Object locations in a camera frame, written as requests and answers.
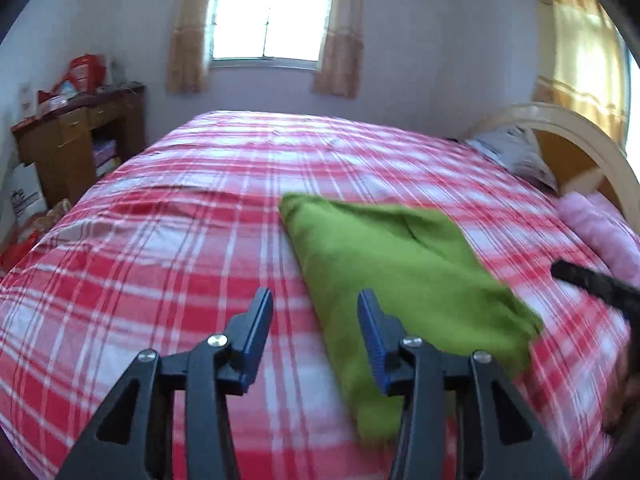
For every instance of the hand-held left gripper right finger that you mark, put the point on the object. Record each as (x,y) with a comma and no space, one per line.
(371,335)

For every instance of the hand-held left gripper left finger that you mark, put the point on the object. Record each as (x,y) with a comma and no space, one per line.
(257,330)

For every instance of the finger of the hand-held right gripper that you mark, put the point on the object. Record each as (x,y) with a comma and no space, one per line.
(595,282)

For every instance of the green small garment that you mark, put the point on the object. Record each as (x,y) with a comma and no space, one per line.
(390,270)

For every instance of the pink pillow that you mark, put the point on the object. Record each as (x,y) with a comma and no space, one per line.
(600,230)

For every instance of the red plaid bed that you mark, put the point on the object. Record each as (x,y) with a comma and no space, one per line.
(175,240)

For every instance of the grey pillow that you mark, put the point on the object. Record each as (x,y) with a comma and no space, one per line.
(515,152)

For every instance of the cream bed headboard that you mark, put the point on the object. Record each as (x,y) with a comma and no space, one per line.
(565,127)

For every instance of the yellow curtain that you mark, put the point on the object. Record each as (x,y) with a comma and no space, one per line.
(580,60)

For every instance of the stack of books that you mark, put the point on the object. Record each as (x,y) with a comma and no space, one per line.
(106,156)

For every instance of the brown woven bag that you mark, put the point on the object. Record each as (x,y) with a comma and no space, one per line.
(52,214)

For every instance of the crumpled red plastic bag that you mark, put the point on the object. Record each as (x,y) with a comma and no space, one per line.
(15,257)

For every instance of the wooden desk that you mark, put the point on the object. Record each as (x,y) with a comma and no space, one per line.
(65,155)

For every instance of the white paper bag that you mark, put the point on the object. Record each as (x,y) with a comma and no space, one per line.
(25,195)

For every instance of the beige curtain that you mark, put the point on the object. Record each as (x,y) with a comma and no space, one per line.
(341,45)
(190,40)

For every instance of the bright window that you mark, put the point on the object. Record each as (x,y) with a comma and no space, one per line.
(272,17)

